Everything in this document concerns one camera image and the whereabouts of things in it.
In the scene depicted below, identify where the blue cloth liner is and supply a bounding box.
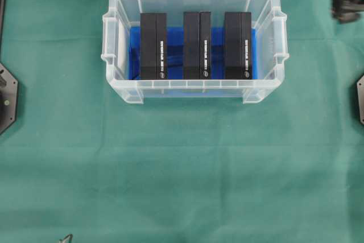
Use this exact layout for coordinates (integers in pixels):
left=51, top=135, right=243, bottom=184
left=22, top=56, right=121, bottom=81
left=129, top=27, right=258, bottom=80

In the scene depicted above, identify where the black realsense box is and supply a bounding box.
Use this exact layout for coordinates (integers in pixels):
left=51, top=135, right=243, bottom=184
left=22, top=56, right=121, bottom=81
left=224, top=12, right=253, bottom=80
left=140, top=13, right=168, bottom=80
left=183, top=11, right=212, bottom=80

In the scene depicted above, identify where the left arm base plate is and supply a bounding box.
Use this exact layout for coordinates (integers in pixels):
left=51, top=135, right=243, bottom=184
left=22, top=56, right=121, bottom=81
left=0, top=64, right=18, bottom=134

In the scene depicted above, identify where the clear plastic storage case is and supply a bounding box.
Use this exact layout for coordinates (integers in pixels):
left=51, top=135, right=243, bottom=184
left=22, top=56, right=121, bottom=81
left=101, top=0, right=289, bottom=104

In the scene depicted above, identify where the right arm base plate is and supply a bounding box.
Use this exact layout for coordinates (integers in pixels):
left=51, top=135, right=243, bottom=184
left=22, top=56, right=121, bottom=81
left=357, top=75, right=364, bottom=125

